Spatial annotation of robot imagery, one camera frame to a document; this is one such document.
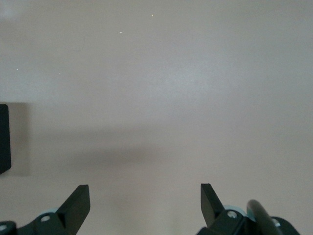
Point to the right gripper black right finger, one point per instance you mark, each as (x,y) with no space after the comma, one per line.
(212,210)

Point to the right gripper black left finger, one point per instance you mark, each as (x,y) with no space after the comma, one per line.
(71,215)

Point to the black rectangular plastic box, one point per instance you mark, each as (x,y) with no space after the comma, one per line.
(5,139)

